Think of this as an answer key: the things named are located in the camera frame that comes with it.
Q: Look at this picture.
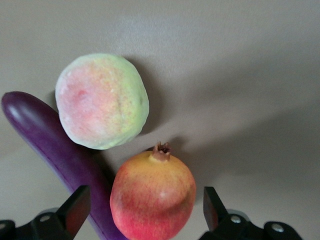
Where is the brown table cover mat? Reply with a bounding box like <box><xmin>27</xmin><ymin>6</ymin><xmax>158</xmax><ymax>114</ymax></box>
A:
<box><xmin>0</xmin><ymin>0</ymin><xmax>320</xmax><ymax>240</ymax></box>

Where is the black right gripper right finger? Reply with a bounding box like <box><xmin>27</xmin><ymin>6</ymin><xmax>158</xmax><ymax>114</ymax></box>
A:
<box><xmin>199</xmin><ymin>186</ymin><xmax>301</xmax><ymax>240</ymax></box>

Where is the red yellow pomegranate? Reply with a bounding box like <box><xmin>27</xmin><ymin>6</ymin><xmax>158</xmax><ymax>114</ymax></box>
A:
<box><xmin>109</xmin><ymin>141</ymin><xmax>197</xmax><ymax>240</ymax></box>

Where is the pink green peach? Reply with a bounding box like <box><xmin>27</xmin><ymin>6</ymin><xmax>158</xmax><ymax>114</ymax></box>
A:
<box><xmin>54</xmin><ymin>52</ymin><xmax>151</xmax><ymax>151</ymax></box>

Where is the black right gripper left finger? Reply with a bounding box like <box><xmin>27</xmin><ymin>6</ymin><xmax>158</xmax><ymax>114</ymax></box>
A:
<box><xmin>0</xmin><ymin>184</ymin><xmax>91</xmax><ymax>240</ymax></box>

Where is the long purple eggplant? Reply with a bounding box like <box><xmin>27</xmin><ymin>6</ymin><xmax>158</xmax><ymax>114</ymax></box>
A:
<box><xmin>0</xmin><ymin>90</ymin><xmax>129</xmax><ymax>240</ymax></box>

